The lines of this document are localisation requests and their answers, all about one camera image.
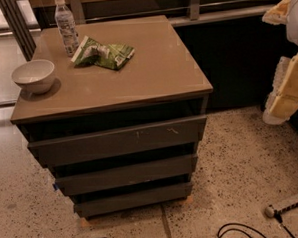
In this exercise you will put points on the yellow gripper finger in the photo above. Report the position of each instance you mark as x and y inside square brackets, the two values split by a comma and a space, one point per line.
[282, 101]
[277, 14]

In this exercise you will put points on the grey top drawer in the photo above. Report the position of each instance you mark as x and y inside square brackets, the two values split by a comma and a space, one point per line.
[116, 142]

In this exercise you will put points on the grey drawer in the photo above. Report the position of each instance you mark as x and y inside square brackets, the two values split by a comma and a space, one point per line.
[133, 200]
[116, 142]
[127, 175]

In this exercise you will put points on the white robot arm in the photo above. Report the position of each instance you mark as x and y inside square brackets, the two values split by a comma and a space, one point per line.
[292, 24]

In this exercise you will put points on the grey middle drawer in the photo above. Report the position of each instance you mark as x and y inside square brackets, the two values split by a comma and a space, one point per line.
[127, 175]

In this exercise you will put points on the grey bottom drawer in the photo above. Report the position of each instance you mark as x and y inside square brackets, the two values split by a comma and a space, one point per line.
[133, 200]

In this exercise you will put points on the brown drawer cabinet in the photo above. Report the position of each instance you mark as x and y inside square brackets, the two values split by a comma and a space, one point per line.
[161, 82]

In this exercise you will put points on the white power strip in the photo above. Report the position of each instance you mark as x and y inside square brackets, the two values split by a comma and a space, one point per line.
[282, 206]

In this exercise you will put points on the green snack bag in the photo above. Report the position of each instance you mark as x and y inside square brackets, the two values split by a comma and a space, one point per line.
[110, 56]

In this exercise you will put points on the clear plastic water bottle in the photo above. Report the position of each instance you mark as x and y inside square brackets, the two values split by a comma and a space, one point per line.
[66, 25]

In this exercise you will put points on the white ceramic bowl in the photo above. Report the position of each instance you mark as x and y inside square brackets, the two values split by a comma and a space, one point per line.
[36, 76]

